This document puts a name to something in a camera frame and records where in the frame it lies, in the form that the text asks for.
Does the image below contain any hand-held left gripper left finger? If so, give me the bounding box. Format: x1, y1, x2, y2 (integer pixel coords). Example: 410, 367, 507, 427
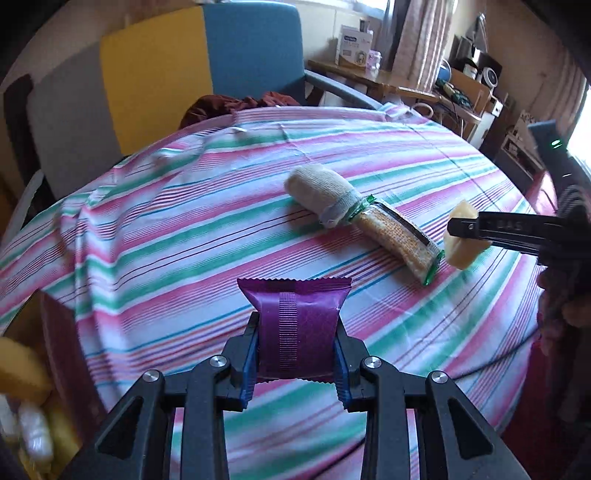
60, 311, 262, 480

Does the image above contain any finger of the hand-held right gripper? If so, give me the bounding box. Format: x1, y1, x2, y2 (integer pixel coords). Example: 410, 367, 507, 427
487, 240, 543, 257
447, 210, 561, 241

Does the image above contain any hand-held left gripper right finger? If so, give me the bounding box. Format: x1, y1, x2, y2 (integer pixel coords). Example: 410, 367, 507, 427
332, 318, 532, 480

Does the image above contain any yellow sponge piece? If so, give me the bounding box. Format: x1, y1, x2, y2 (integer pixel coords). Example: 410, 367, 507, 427
443, 199, 490, 270

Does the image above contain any purple snack packet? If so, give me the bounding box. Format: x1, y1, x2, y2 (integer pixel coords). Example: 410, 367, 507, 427
236, 277, 354, 384

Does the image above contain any gold tin box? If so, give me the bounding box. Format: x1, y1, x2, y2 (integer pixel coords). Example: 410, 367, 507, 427
0, 291, 100, 480

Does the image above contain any person's right hand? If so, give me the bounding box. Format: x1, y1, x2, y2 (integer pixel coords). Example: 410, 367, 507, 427
538, 272, 591, 333

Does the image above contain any grey storage shelf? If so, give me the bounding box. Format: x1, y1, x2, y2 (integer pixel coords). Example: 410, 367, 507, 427
496, 111, 546, 185

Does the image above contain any snack bar green wrapper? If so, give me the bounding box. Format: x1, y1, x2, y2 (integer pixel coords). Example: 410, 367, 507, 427
348, 195, 445, 287

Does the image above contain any pink patterned curtain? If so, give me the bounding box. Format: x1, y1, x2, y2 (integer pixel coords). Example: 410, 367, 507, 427
392, 0, 455, 90
522, 55, 589, 144

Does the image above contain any brown cardboard box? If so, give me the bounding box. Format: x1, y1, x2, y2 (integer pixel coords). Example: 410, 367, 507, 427
450, 68, 492, 114

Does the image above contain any striped tablecloth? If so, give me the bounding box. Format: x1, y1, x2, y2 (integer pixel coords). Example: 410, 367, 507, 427
0, 104, 550, 480

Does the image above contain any black speaker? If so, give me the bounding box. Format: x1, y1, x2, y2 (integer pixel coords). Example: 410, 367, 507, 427
455, 34, 504, 88

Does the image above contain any rolled white sock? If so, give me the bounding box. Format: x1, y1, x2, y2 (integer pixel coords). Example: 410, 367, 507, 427
283, 166, 363, 229

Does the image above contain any wooden desk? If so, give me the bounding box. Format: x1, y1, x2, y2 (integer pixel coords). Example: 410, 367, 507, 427
307, 59, 483, 139

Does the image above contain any white wrapped packet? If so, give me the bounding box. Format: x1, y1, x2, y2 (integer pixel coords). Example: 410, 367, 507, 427
18, 401, 54, 464

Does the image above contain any white cardboard box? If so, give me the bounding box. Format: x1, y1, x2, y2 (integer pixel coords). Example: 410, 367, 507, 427
336, 24, 375, 66

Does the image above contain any dark red cloth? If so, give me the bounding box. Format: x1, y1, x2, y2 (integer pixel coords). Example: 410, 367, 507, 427
179, 91, 301, 129

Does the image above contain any grey yellow blue chair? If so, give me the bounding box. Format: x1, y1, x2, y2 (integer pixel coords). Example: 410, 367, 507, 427
2, 4, 384, 222

